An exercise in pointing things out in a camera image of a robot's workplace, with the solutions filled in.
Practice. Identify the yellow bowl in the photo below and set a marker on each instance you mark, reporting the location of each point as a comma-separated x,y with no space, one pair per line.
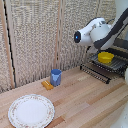
105,57

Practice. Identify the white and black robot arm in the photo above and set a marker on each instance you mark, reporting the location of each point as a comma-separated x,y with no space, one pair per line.
96,31

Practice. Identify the black dish rack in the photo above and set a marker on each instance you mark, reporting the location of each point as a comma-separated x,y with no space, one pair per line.
100,71

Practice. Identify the blue cup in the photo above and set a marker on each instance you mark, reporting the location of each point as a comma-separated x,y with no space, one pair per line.
55,77

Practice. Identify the white floral rimmed plate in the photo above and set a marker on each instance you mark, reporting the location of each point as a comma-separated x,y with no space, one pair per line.
31,112

